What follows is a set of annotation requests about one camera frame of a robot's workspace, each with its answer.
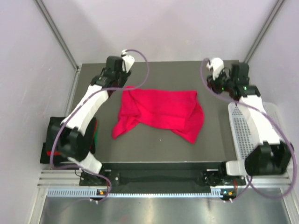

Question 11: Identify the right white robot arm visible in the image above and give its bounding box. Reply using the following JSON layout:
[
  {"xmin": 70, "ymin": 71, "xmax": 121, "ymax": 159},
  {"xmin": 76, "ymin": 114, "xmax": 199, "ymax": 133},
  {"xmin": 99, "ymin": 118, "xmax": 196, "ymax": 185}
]
[{"xmin": 206, "ymin": 58, "xmax": 291, "ymax": 185}]

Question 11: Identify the white perforated plastic basket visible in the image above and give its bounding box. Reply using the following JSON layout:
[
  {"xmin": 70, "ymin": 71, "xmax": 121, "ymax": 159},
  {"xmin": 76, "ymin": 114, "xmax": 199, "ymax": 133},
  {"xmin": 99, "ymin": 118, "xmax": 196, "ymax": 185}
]
[{"xmin": 228, "ymin": 102, "xmax": 290, "ymax": 160}]

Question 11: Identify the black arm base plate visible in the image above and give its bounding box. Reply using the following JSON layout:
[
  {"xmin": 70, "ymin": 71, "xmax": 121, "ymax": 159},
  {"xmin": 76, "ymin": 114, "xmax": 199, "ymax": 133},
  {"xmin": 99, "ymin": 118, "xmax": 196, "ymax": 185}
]
[{"xmin": 78, "ymin": 162, "xmax": 247, "ymax": 194}]

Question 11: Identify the folded black shirt stack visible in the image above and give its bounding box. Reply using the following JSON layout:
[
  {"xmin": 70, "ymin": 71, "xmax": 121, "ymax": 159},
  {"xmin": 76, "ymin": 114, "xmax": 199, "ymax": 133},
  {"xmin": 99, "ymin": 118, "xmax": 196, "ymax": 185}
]
[{"xmin": 40, "ymin": 117, "xmax": 98, "ymax": 165}]

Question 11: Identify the right aluminium frame post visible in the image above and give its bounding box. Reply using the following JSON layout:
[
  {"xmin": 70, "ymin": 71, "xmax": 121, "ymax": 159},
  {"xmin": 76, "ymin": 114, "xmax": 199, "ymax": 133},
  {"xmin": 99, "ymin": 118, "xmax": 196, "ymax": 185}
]
[{"xmin": 243, "ymin": 0, "xmax": 286, "ymax": 63}]

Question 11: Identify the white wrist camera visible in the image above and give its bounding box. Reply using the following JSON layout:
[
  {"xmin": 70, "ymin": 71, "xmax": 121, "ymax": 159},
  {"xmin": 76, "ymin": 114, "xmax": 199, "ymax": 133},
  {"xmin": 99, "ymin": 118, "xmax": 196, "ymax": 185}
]
[
  {"xmin": 121, "ymin": 49, "xmax": 135, "ymax": 73},
  {"xmin": 206, "ymin": 57, "xmax": 224, "ymax": 80}
]

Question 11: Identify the slotted grey cable duct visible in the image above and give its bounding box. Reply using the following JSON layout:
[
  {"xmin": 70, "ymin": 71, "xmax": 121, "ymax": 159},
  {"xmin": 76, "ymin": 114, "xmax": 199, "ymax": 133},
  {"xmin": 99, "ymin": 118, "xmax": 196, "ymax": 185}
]
[{"xmin": 47, "ymin": 188, "xmax": 236, "ymax": 198}]

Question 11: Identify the left aluminium frame post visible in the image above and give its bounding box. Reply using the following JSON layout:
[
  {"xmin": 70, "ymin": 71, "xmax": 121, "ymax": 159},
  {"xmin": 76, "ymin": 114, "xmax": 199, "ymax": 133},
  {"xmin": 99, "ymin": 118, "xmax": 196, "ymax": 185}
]
[{"xmin": 33, "ymin": 0, "xmax": 79, "ymax": 71}]

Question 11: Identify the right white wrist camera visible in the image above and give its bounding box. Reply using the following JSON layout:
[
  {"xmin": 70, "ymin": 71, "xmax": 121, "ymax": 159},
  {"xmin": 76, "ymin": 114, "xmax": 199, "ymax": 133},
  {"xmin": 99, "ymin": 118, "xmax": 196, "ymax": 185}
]
[{"xmin": 206, "ymin": 57, "xmax": 224, "ymax": 80}]

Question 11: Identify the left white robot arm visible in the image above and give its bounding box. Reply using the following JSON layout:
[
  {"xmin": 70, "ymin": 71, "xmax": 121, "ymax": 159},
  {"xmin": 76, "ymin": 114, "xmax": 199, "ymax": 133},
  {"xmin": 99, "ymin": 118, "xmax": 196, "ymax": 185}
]
[{"xmin": 51, "ymin": 54, "xmax": 135, "ymax": 185}]

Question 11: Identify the aluminium frame post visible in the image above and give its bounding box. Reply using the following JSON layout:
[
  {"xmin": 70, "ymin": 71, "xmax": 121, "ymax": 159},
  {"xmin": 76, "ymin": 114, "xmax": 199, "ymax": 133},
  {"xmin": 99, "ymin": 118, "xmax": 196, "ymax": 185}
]
[
  {"xmin": 33, "ymin": 0, "xmax": 79, "ymax": 71},
  {"xmin": 243, "ymin": 0, "xmax": 286, "ymax": 63}
]

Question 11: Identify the red t shirt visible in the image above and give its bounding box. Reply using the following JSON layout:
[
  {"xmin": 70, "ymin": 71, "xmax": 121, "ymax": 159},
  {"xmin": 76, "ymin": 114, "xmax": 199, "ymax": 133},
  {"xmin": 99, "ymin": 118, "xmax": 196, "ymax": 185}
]
[{"xmin": 112, "ymin": 89, "xmax": 205, "ymax": 144}]

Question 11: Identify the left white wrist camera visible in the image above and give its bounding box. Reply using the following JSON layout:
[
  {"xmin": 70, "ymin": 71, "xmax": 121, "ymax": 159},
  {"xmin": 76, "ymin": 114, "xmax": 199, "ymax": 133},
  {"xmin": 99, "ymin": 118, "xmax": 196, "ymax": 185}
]
[{"xmin": 121, "ymin": 49, "xmax": 135, "ymax": 73}]

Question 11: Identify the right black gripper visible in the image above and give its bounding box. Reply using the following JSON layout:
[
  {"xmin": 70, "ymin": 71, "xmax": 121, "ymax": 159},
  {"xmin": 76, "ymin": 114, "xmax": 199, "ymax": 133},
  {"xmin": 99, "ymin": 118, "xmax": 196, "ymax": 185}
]
[{"xmin": 206, "ymin": 69, "xmax": 234, "ymax": 96}]

